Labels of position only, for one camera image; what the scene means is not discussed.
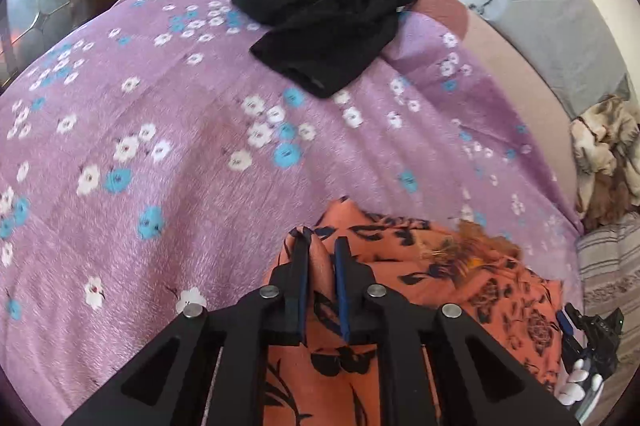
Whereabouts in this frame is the white gloved right hand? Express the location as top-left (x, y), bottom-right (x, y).
top-left (556, 358), bottom-right (604, 423)

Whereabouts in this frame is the purple floral bedsheet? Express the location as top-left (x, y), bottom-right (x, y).
top-left (1, 0), bottom-right (582, 425)

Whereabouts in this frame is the pink mattress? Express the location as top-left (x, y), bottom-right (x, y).
top-left (413, 0), bottom-right (577, 205)

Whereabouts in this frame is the grey pillow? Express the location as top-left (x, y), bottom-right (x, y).
top-left (470, 0), bottom-right (634, 117)

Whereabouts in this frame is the striped pillow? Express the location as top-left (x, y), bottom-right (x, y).
top-left (576, 214), bottom-right (640, 425)

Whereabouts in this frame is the orange black floral garment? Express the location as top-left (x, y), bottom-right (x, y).
top-left (261, 196), bottom-right (566, 426)

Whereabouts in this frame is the beige floral blanket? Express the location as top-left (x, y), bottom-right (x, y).
top-left (570, 95), bottom-right (639, 232)

